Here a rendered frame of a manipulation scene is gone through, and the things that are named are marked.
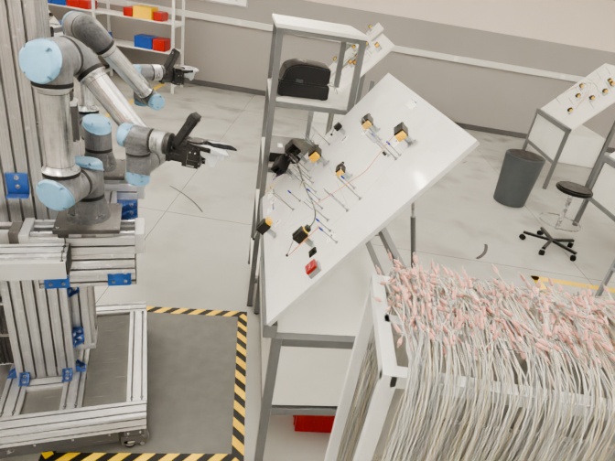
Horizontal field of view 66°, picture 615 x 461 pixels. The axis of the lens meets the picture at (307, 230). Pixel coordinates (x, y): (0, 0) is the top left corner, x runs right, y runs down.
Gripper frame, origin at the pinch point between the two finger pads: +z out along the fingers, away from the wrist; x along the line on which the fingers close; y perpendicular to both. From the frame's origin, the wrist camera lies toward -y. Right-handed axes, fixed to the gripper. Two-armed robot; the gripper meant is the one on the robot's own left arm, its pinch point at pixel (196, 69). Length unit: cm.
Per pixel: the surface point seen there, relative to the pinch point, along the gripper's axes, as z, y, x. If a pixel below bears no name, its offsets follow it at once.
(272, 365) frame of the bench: -30, 79, 130
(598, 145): 582, 77, 58
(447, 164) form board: 9, -17, 147
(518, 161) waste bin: 420, 95, 27
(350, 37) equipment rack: 67, -31, 38
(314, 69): 60, -8, 24
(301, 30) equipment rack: 46, -28, 23
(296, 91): 53, 5, 21
